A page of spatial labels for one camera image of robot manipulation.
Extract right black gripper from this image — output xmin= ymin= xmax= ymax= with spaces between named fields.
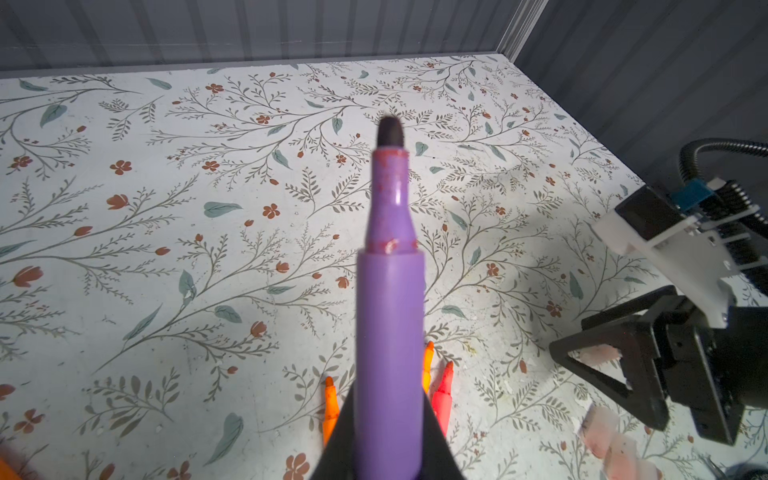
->
xmin=549 ymin=286 xmax=767 ymax=446

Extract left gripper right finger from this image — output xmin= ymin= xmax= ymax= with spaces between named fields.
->
xmin=421 ymin=395 xmax=464 ymax=480

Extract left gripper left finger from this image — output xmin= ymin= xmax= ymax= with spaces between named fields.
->
xmin=310 ymin=389 xmax=355 ymax=480

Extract pink marker pen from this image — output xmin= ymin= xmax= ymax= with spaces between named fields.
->
xmin=432 ymin=362 xmax=454 ymax=436

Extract purple marker pen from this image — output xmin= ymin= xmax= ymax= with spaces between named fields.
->
xmin=354 ymin=116 xmax=425 ymax=479

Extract translucent pink cap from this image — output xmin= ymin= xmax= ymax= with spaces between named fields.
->
xmin=579 ymin=344 xmax=621 ymax=367

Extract orange marker pen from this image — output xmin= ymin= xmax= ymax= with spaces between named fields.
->
xmin=322 ymin=376 xmax=340 ymax=447
xmin=422 ymin=341 xmax=434 ymax=395
xmin=0 ymin=459 xmax=21 ymax=480

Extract translucent pink caps near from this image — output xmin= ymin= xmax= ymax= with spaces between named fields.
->
xmin=578 ymin=404 xmax=661 ymax=480

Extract floral patterned table mat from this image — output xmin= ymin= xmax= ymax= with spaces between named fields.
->
xmin=0 ymin=52 xmax=768 ymax=480

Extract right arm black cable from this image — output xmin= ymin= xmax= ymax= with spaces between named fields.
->
xmin=677 ymin=137 xmax=768 ymax=298

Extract black handled pliers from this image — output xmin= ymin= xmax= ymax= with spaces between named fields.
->
xmin=702 ymin=457 xmax=768 ymax=480

